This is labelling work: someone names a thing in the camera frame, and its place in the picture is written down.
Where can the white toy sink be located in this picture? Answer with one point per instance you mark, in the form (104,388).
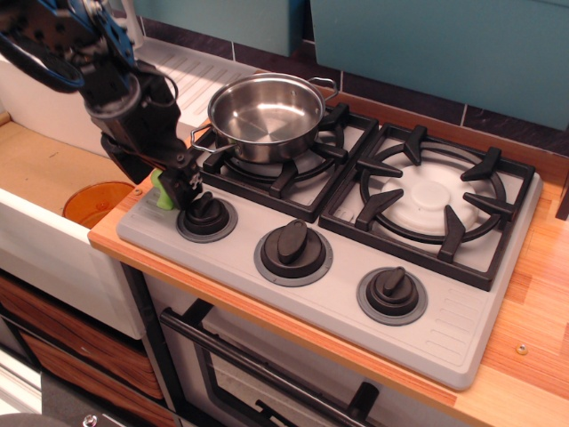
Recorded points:
(50,149)

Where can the teal left wall cabinet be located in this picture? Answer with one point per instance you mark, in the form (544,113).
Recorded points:
(270,26)

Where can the black right burner grate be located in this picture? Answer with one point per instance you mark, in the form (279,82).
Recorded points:
(481,257)

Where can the oven door with handle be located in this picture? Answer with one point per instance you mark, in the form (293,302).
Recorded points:
(246,376)

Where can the grey toy faucet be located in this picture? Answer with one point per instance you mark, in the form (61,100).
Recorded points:
(129,21)

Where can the stainless steel pot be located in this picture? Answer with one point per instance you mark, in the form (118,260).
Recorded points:
(265,118)

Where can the black stove knob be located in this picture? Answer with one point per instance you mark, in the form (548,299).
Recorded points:
(294,255)
(392,296)
(207,219)

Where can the black right stove knob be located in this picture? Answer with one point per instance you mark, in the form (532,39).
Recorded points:
(392,296)

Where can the orange sink drain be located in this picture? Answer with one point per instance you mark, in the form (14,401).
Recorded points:
(91,204)

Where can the black middle stove knob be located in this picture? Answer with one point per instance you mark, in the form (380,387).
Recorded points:
(294,255)

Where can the teal right wall cabinet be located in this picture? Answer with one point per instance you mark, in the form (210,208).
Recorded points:
(509,57)

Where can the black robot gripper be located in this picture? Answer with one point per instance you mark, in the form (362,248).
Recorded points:
(138,117)

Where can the grey toy stove top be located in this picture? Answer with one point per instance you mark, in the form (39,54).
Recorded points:
(446,344)

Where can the upper wood drawer front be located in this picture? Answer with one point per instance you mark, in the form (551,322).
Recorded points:
(119,354)

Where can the black blue robot arm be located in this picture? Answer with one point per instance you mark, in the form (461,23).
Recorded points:
(78,47)

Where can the green toy cauliflower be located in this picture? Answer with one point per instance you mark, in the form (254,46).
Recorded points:
(163,202)

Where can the lower wood drawer front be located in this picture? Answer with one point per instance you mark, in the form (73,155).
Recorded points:
(123,401)

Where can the teal wall cabinet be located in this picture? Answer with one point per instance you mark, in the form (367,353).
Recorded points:
(270,26)
(509,57)

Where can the wood drawer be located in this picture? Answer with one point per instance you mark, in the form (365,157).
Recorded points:
(123,401)
(119,354)

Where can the black left stove knob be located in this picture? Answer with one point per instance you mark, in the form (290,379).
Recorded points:
(207,219)

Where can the black burner grate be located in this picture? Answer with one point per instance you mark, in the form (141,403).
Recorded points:
(481,257)
(300,187)

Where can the black left burner grate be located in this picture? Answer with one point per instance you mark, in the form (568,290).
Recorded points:
(300,187)

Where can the brass countertop screw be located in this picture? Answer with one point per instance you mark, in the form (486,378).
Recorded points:
(522,349)

